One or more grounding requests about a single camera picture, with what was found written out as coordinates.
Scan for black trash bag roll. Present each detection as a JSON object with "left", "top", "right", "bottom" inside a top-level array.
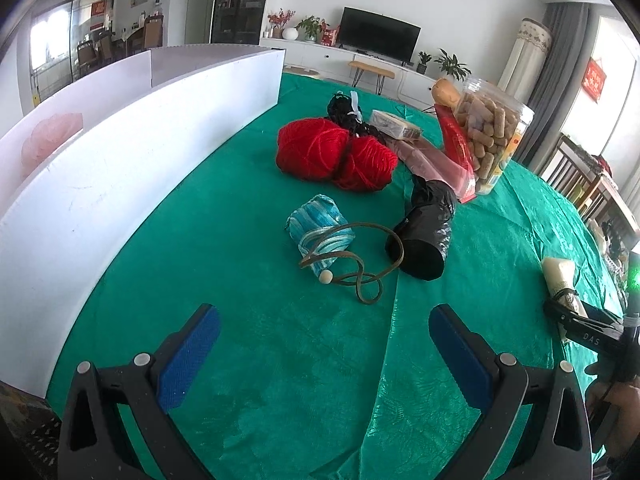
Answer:
[{"left": 385, "top": 172, "right": 458, "bottom": 281}]

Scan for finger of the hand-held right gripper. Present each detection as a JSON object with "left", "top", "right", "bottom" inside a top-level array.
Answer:
[
  {"left": 543, "top": 298, "right": 624, "bottom": 357},
  {"left": 581, "top": 303, "right": 624, "bottom": 329}
]

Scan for pink bath pouf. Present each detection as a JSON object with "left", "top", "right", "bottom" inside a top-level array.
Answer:
[{"left": 21, "top": 112, "right": 85, "bottom": 181}]

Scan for wooden bench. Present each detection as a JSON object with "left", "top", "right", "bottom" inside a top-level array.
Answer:
[{"left": 348, "top": 60, "right": 396, "bottom": 96}]

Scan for clear jar of biscuit sticks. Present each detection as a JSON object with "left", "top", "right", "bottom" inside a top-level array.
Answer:
[{"left": 460, "top": 75, "right": 536, "bottom": 197}]

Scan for black mesh cloth bundle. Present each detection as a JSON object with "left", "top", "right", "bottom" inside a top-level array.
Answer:
[{"left": 327, "top": 90, "right": 388, "bottom": 147}]

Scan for sliding glass door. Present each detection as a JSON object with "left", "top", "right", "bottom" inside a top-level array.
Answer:
[{"left": 30, "top": 0, "right": 108, "bottom": 106}]

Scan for white door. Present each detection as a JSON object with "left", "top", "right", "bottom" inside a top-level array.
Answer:
[{"left": 184, "top": 0, "right": 218, "bottom": 45}]

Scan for rattan chair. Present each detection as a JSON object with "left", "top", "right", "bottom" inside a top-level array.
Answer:
[{"left": 432, "top": 80, "right": 463, "bottom": 108}]

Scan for cluttered side table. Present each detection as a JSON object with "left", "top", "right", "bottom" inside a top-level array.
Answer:
[{"left": 575, "top": 155, "right": 640, "bottom": 281}]

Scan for large leafy potted plant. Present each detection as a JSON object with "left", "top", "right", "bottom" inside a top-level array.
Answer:
[{"left": 434, "top": 48, "right": 472, "bottom": 81}]

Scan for white tissue pack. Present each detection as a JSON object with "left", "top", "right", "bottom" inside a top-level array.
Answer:
[{"left": 370, "top": 109, "right": 425, "bottom": 141}]

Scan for grey curtain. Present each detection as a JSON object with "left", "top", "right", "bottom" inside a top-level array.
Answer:
[{"left": 525, "top": 2, "right": 593, "bottom": 176}]

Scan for dining table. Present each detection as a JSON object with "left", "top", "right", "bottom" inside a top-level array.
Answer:
[{"left": 75, "top": 25, "right": 146, "bottom": 66}]

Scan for pink plastic bag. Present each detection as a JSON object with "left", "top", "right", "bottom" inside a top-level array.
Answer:
[{"left": 385, "top": 137, "right": 476, "bottom": 196}]

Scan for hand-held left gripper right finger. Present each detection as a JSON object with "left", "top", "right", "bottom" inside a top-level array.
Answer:
[{"left": 428, "top": 303, "right": 593, "bottom": 480}]

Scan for white television cabinet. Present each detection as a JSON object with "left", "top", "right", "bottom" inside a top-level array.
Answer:
[{"left": 260, "top": 37, "right": 451, "bottom": 101}]

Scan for dark wooden chair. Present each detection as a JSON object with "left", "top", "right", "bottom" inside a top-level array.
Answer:
[{"left": 542, "top": 134, "right": 606, "bottom": 206}]

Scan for long white cardboard box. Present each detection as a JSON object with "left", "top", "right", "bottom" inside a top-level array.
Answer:
[{"left": 0, "top": 44, "right": 287, "bottom": 400}]

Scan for blue striped pouch brown strap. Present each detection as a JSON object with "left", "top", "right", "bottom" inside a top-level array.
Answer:
[{"left": 285, "top": 194, "right": 403, "bottom": 306}]

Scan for red wall hanging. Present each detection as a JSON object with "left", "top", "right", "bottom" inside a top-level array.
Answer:
[{"left": 582, "top": 57, "right": 607, "bottom": 104}]

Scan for covered standing air conditioner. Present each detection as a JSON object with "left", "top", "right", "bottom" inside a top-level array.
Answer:
[{"left": 497, "top": 17, "right": 555, "bottom": 106}]

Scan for red flowers in vase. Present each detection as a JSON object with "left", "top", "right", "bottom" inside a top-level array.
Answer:
[{"left": 267, "top": 8, "right": 296, "bottom": 39}]

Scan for red yarn skein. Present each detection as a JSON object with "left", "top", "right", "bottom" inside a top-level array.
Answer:
[{"left": 276, "top": 117, "right": 399, "bottom": 192}]

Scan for person's right hand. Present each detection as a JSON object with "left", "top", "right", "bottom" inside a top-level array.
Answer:
[{"left": 585, "top": 359, "right": 640, "bottom": 462}]

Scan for green tablecloth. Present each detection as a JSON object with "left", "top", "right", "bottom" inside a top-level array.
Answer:
[{"left": 47, "top": 71, "right": 628, "bottom": 480}]

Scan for beige cloth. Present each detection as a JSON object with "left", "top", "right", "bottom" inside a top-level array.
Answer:
[{"left": 541, "top": 256, "right": 591, "bottom": 343}]

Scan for dark glass cabinet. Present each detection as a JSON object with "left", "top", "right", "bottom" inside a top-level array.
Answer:
[{"left": 210, "top": 0, "right": 276, "bottom": 46}]

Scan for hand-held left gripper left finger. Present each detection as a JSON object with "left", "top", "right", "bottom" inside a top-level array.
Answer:
[{"left": 59, "top": 303, "right": 222, "bottom": 480}]

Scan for black flat television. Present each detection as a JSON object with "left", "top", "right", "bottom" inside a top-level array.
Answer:
[{"left": 338, "top": 6, "right": 422, "bottom": 63}]

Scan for red snack packet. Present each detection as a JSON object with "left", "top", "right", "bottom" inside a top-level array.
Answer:
[{"left": 432, "top": 102, "right": 477, "bottom": 204}]

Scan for green potted plant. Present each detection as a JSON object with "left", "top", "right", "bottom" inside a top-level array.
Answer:
[{"left": 296, "top": 15, "right": 323, "bottom": 42}]

